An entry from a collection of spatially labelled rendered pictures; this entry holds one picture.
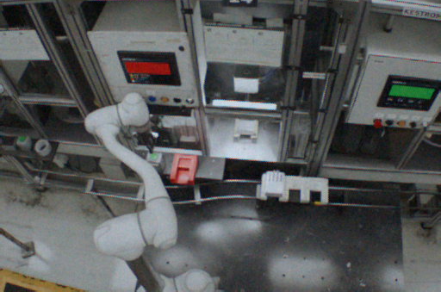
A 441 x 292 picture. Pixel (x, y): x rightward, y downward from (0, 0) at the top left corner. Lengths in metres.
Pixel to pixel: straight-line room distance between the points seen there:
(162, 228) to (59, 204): 2.06
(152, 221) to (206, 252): 0.84
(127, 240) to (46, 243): 1.92
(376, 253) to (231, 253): 0.83
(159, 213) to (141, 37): 0.68
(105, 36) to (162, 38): 0.24
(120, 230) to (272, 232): 1.06
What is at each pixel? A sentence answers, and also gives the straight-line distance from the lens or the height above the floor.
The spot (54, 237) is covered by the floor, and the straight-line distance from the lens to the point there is 3.32.
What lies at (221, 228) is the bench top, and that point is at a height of 0.68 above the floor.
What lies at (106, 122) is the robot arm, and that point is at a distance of 1.73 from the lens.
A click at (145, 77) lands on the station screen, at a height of 1.60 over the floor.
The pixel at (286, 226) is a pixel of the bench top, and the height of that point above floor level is 0.68.
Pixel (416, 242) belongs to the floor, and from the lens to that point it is 3.23.
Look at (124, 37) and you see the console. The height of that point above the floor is 1.80.
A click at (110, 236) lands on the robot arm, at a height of 1.50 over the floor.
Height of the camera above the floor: 2.82
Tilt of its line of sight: 55 degrees down
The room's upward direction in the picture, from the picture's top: 6 degrees counter-clockwise
